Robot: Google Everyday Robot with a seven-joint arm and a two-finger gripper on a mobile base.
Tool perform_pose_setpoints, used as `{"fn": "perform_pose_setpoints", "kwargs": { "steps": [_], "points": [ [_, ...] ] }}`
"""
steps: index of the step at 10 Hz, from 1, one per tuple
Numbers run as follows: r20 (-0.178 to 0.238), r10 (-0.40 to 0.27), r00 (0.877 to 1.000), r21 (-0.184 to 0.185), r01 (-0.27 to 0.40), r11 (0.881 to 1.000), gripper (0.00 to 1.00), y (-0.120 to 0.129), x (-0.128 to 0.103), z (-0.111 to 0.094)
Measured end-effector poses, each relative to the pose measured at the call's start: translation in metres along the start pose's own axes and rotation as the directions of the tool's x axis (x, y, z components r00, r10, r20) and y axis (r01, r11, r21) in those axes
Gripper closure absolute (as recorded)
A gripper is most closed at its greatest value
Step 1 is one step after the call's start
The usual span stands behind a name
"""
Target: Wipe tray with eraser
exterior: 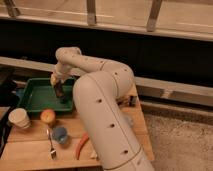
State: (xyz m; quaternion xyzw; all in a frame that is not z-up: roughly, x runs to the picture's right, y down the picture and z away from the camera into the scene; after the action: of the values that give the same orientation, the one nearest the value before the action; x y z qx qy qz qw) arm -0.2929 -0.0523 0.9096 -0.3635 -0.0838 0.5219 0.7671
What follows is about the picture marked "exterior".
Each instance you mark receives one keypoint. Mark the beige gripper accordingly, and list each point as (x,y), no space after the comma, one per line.
(56,80)

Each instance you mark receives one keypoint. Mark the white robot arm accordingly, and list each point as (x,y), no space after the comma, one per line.
(95,95)

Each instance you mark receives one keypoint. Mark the green plastic tray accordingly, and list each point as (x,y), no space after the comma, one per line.
(38,95)

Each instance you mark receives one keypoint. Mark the red yellow apple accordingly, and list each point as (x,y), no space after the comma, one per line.
(48,116)

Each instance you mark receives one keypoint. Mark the blue small cup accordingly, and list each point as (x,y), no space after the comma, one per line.
(60,135)

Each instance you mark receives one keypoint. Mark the white paper cup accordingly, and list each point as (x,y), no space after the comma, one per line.
(19,118)

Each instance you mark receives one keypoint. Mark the black object at left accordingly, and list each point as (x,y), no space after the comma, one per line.
(7,99)

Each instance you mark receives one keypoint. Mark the orange carrot toy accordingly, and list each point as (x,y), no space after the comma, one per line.
(80,145)

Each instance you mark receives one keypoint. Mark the silver metal fork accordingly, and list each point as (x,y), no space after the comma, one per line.
(52,149)

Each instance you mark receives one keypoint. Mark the dark brush with bristles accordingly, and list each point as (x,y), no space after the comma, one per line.
(128,100)

